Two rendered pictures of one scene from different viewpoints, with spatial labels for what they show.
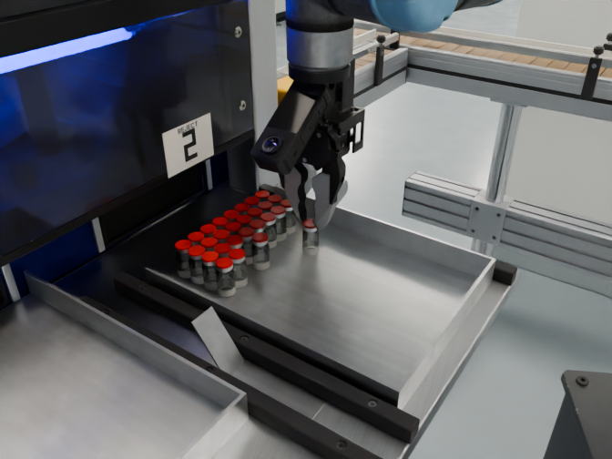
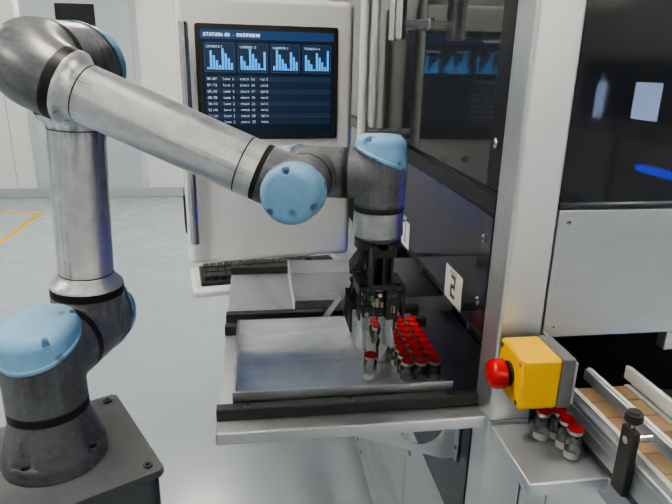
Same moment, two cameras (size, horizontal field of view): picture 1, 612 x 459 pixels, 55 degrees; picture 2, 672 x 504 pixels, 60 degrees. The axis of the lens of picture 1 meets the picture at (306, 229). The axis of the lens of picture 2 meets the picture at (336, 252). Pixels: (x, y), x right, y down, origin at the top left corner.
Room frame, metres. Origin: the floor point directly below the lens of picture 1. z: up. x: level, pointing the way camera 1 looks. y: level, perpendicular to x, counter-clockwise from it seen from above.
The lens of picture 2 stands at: (1.24, -0.63, 1.38)
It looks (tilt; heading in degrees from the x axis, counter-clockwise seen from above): 18 degrees down; 137
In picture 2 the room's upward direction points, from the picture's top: 1 degrees clockwise
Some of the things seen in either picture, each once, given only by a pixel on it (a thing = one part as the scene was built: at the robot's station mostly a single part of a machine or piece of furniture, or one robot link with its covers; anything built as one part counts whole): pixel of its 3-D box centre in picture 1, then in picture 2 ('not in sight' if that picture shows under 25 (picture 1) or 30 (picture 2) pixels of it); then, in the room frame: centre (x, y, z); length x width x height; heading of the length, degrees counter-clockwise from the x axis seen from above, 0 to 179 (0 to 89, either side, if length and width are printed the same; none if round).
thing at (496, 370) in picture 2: not in sight; (501, 373); (0.89, -0.01, 0.99); 0.04 x 0.04 x 0.04; 56
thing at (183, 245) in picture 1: (227, 231); (420, 348); (0.67, 0.11, 0.90); 0.18 x 0.02 x 0.05; 145
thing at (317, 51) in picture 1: (317, 45); (380, 224); (0.67, -0.01, 1.15); 0.08 x 0.08 x 0.05
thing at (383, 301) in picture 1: (322, 275); (334, 356); (0.58, -0.02, 0.90); 0.34 x 0.26 x 0.04; 55
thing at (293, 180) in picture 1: (305, 186); (387, 336); (0.68, 0.00, 0.97); 0.06 x 0.03 x 0.09; 145
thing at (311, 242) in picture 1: (311, 238); (370, 366); (0.65, -0.01, 0.90); 0.02 x 0.02 x 0.04
